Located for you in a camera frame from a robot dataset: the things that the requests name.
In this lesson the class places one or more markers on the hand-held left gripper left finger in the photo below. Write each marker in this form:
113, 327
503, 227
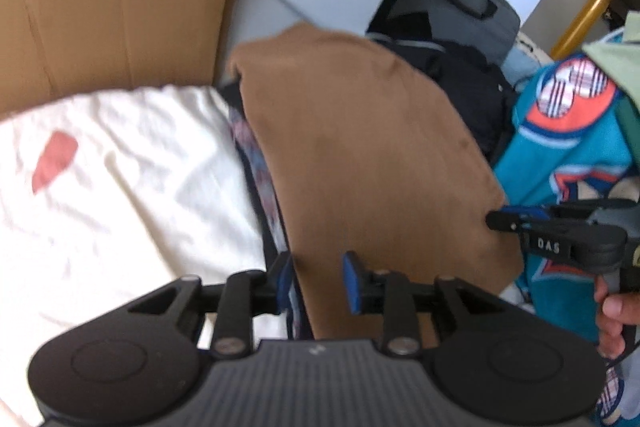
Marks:
285, 279

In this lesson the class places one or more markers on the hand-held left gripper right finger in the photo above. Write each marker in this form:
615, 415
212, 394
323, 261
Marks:
352, 284

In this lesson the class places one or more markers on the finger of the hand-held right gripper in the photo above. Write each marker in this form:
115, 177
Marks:
505, 222
525, 209

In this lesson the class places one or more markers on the brown t-shirt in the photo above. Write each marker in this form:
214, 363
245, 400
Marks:
375, 157

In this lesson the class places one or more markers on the black clothes pile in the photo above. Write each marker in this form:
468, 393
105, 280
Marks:
465, 87

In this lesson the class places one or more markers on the person's right hand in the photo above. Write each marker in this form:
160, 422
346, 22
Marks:
617, 317

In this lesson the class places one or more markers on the teal patterned cloth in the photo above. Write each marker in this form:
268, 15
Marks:
560, 142

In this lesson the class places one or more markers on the green cloth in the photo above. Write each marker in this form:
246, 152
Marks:
620, 57

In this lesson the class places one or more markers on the bear print blanket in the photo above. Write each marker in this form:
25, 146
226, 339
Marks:
125, 182

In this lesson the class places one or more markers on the grey laptop bag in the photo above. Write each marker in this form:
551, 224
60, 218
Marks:
465, 2

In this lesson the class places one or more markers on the flattened cardboard box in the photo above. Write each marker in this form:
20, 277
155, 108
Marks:
115, 12

